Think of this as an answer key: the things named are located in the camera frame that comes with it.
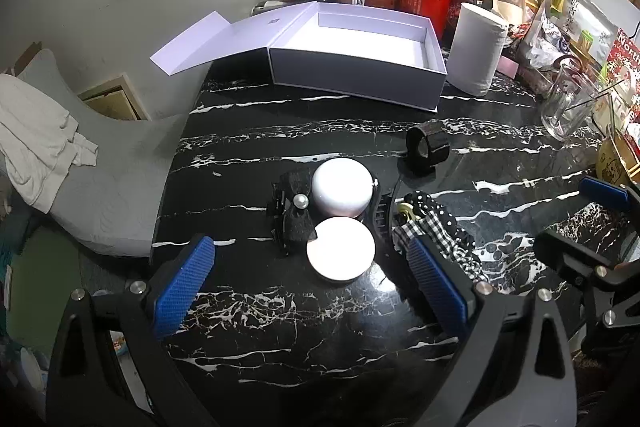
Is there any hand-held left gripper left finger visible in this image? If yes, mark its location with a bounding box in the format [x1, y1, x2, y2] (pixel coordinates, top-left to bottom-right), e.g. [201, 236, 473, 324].
[46, 234, 223, 427]

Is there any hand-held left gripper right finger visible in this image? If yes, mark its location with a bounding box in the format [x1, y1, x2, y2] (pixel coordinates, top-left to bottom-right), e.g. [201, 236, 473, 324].
[406, 237, 580, 427]

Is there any black bow hair clip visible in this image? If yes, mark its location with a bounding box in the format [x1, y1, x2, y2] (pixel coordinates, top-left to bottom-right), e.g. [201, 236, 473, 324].
[267, 172, 321, 255]

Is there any wooden frame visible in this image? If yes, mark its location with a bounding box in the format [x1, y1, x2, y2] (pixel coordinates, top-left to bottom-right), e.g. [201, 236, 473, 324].
[77, 73, 151, 122]

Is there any round pink compact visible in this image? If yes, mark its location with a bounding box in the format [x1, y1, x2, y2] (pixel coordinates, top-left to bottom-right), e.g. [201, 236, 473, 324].
[306, 217, 376, 284]

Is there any dark red snack bag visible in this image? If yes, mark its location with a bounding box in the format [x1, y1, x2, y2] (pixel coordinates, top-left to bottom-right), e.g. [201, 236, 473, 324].
[447, 0, 476, 40]

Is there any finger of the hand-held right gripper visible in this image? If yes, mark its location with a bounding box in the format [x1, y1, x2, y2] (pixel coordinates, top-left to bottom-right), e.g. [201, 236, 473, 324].
[579, 176, 640, 228]
[532, 228, 640, 282]

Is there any white gift box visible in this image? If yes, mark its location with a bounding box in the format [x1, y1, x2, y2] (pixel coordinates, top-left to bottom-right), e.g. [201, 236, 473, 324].
[150, 2, 447, 112]

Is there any red printed box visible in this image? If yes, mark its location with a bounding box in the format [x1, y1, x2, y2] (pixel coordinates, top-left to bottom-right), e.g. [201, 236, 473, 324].
[607, 27, 640, 128]

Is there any white round jar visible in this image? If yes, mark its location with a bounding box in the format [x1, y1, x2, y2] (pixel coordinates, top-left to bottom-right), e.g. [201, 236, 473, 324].
[311, 159, 375, 218]

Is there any red canister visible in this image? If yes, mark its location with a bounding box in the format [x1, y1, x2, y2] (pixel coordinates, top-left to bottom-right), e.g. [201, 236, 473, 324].
[400, 0, 454, 40]

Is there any white green tea pouch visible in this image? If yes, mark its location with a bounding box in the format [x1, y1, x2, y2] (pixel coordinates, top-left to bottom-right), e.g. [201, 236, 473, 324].
[560, 0, 620, 62]

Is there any white cloth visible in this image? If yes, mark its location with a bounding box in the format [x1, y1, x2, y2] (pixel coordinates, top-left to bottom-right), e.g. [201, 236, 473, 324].
[0, 73, 99, 214]

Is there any grey cushion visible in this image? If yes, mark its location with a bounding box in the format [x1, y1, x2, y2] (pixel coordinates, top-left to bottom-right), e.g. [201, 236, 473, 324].
[15, 48, 193, 258]

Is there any small pink box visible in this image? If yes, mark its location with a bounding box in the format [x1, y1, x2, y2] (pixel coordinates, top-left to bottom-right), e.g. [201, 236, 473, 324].
[497, 54, 523, 78]

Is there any green floor mat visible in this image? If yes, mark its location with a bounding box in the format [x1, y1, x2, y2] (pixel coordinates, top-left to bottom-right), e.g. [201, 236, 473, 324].
[7, 227, 83, 358]

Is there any clear plastic bag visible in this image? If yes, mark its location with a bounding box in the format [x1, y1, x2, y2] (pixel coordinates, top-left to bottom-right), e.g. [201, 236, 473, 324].
[517, 0, 566, 70]

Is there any white paper towel roll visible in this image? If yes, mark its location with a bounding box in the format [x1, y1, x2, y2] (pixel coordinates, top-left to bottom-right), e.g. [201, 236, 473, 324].
[445, 2, 510, 96]

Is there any white black device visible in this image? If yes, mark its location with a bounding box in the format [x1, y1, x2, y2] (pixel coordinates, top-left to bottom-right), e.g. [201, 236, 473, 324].
[250, 0, 306, 16]

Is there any black white patterned scrunchie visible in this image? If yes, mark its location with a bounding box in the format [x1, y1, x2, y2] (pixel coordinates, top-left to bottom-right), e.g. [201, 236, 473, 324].
[391, 191, 488, 280]

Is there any glass measuring cup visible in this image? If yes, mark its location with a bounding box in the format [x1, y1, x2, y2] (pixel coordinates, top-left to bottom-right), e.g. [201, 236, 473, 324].
[540, 57, 608, 142]

